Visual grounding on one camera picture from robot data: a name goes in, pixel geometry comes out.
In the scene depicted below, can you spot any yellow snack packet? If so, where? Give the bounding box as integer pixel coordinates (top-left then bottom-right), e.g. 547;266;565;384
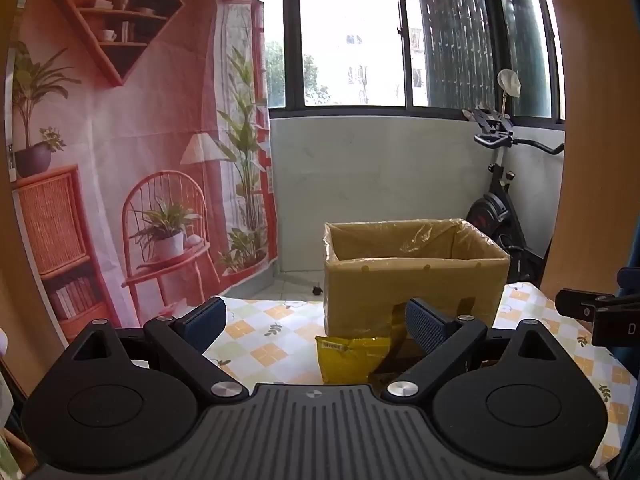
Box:
315;336;392;385

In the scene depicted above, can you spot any cardboard box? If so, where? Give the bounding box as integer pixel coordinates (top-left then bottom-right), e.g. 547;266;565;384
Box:
322;218;511;356

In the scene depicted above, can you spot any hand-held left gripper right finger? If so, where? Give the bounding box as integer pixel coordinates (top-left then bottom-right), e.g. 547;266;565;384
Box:
382;297;556;403

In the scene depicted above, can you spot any printed room backdrop cloth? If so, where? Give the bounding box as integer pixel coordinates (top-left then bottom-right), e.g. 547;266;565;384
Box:
5;0;278;346

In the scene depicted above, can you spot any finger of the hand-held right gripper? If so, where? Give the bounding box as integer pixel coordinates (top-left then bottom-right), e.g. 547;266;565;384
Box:
556;288;598;320

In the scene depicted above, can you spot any checkered tablecloth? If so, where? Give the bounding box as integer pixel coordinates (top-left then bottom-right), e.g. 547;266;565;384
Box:
200;282;626;471

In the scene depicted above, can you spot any dark teal cloth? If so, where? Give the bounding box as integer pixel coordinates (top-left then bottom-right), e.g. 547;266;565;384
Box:
615;350;640;480

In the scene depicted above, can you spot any black exercise bike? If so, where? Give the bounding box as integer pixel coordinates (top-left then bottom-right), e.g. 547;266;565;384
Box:
462;107;566;288

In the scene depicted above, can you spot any dark framed window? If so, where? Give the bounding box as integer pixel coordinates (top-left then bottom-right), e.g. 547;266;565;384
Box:
215;0;568;126

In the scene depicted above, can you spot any wooden panel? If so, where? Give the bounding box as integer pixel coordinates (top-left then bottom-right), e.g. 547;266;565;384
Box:
0;35;68;396
542;0;640;311

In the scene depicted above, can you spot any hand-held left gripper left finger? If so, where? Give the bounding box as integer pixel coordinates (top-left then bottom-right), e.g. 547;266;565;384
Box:
72;296;249;403

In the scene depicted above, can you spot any white cloth on stick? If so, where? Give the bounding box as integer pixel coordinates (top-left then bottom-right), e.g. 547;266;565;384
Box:
497;68;522;98

